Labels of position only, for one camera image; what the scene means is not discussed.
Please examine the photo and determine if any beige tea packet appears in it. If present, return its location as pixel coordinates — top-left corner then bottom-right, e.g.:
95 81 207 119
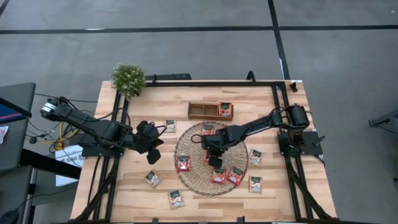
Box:
164 119 177 134
248 175 264 194
248 148 264 168
144 169 164 189
167 190 186 210

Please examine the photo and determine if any orange tea packet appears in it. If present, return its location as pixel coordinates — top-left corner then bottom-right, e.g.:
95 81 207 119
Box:
218 101 233 118

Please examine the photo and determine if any wooden compartment box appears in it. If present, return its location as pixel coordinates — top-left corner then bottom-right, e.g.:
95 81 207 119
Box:
187 101 234 122

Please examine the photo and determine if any round woven placemat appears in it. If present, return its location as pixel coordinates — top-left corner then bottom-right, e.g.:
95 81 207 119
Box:
174 121 249 197

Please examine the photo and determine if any green potted plant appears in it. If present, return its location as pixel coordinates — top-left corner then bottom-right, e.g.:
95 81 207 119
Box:
110 62 147 100

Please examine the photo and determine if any black flat bar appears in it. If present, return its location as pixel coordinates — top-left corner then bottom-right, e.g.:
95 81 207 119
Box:
144 73 192 83

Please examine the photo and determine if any white printed paper sheet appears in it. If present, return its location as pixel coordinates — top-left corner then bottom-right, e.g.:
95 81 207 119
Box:
54 144 85 188

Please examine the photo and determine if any black desk beam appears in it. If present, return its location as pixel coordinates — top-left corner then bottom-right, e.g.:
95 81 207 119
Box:
19 148 82 180

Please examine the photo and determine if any dark blue laptop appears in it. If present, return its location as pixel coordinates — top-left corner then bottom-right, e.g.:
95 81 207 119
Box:
0 97 32 124

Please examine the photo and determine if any grey low desk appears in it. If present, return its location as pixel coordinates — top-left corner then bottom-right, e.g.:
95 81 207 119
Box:
0 165 34 224

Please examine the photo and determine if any small white paper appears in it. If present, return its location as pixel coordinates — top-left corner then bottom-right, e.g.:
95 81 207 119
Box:
0 125 9 146

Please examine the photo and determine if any black computer mouse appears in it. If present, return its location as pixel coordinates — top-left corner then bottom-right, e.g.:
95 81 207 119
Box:
0 210 19 224

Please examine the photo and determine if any grey stand leg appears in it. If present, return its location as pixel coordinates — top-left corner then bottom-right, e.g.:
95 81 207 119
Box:
368 108 398 128

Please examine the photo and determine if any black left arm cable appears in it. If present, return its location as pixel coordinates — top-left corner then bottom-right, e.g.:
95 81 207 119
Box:
146 123 169 138

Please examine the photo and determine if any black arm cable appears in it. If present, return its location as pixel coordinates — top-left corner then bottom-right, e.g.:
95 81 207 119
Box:
146 123 169 138
190 133 206 146

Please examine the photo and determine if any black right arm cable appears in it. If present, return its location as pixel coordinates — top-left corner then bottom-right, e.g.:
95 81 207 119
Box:
190 133 206 146

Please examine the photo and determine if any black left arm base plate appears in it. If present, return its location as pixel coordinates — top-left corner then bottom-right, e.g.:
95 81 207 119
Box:
76 132 127 157

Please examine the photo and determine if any black metal rail frame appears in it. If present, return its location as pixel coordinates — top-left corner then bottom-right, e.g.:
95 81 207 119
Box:
73 80 338 223

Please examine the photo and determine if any black floor cable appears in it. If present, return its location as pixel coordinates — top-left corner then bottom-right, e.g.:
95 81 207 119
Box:
67 96 99 104

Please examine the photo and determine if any yellow cable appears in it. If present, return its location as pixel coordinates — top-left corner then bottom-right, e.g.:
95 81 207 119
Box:
52 121 82 152

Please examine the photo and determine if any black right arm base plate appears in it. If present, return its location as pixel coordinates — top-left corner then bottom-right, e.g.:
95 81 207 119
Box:
277 130 326 157

